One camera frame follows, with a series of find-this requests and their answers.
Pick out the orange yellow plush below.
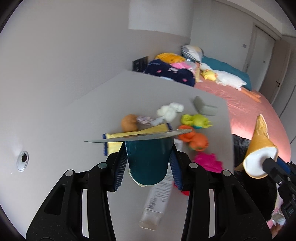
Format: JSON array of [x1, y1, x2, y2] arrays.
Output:
[[155, 53, 186, 64]]

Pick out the white door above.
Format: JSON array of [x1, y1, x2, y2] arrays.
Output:
[[243, 25, 275, 91]]

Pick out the silver long carton box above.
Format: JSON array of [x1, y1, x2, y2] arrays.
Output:
[[139, 166, 174, 231]]

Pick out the white goose plush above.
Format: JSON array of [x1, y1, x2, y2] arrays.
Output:
[[200, 63, 261, 103]]

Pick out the teal pillow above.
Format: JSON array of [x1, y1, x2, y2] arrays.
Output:
[[202, 56, 252, 91]]

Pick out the checkered white pillow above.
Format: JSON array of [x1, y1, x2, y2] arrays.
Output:
[[181, 45, 204, 63]]

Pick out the pink bed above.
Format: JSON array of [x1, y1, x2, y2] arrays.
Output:
[[195, 80, 291, 162]]

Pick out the grey corner holder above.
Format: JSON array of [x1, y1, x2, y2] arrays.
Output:
[[193, 96, 218, 116]]

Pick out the orange paper cone cup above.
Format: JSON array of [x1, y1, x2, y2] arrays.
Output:
[[234, 114, 278, 179]]

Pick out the navy patterned blanket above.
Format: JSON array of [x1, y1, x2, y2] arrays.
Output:
[[144, 59, 196, 87]]

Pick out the yellow duck plush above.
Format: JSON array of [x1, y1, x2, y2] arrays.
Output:
[[201, 69, 217, 81]]

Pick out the green plastic toy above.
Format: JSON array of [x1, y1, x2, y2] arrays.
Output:
[[181, 114, 213, 129]]

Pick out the magenta plastic toy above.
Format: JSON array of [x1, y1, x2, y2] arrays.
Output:
[[193, 152, 223, 173]]

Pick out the black wall socket panel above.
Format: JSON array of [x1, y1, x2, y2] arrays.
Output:
[[132, 56, 148, 73]]

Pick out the black trash bag bin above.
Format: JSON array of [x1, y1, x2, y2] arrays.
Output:
[[232, 134, 278, 221]]

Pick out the desk cable grommet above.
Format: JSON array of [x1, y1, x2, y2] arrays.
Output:
[[16, 151, 29, 172]]

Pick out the yellow blue snack wrapper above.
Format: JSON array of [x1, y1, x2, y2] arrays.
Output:
[[102, 123, 172, 156]]

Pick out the pink folded clothes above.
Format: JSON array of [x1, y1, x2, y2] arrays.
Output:
[[171, 61, 201, 82]]

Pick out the orange plastic toy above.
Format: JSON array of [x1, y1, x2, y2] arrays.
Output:
[[178, 125, 209, 152]]

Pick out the small purple white trinket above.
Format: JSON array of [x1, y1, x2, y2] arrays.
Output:
[[137, 116, 153, 125]]

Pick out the brown plush toy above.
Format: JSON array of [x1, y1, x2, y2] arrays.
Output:
[[121, 114, 138, 132]]

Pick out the dark teal paper cup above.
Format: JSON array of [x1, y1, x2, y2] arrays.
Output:
[[84, 128, 193, 186]]

